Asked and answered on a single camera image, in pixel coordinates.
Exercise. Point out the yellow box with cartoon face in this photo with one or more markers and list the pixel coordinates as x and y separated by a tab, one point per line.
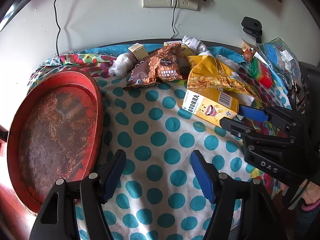
205	105

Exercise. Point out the white teal-dotted blanket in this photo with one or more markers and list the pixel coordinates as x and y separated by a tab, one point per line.
155	130

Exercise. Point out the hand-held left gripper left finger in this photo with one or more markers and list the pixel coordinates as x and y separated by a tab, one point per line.
113	177

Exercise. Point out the person's right hand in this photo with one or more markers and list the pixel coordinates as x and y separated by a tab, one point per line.
312	193

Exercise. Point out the red and green box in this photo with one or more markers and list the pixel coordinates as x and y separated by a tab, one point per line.
261	73

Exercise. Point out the yellow box with barcode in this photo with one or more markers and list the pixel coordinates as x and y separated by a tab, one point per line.
172	42

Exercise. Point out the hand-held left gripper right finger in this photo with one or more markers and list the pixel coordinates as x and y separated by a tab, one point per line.
203	177

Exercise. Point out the clear bag with blue contents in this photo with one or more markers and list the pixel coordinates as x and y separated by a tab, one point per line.
275	52

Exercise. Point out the small brown figurine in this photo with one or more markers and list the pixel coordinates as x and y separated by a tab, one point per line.
248	53

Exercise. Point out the person's right forearm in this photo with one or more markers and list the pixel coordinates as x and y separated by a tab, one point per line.
311	207

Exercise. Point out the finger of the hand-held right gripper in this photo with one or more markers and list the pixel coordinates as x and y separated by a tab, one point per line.
252	113
232	127

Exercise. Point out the beige and brown box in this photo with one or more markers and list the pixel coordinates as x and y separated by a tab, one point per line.
138	51

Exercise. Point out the yellow snack bag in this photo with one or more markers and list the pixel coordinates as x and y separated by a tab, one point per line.
212	75

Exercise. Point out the clear plastic bag bundle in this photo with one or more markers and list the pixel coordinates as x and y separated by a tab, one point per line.
121	63

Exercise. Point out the small paper tag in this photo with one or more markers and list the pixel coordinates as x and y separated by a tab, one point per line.
245	43

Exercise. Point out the black clamp mount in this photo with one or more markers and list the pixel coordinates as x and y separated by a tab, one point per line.
251	25

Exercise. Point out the dark brown snack packet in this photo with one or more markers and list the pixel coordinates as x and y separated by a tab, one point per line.
140	75

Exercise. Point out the orange-brown snack packet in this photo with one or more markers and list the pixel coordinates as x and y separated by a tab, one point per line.
165	65

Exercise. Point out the round red tray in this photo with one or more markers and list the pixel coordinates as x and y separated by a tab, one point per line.
57	135

